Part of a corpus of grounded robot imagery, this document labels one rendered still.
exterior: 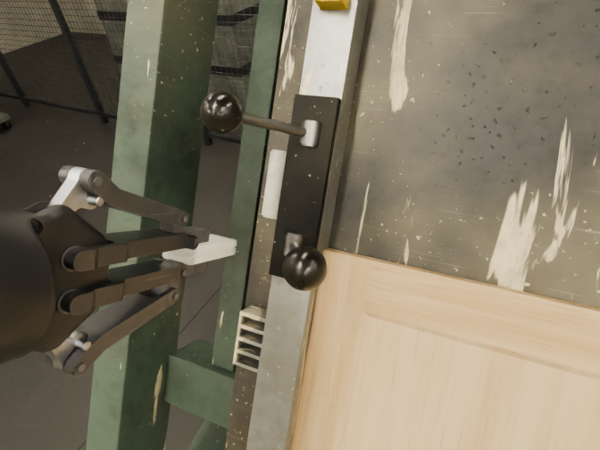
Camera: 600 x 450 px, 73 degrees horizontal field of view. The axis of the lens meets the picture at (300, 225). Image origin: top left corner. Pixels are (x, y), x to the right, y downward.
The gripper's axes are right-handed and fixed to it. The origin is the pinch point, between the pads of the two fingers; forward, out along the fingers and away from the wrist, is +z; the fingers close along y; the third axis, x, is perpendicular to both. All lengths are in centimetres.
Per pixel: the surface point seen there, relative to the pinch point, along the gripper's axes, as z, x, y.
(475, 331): 13.5, 24.2, 5.0
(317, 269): 0.2, 11.0, -0.6
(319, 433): 13.6, 10.2, 22.0
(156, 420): 18.3, -17.0, 33.6
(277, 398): 11.5, 5.1, 18.4
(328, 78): 11.3, 5.1, -18.3
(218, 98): -0.2, -0.1, -13.1
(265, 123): 4.9, 1.9, -12.1
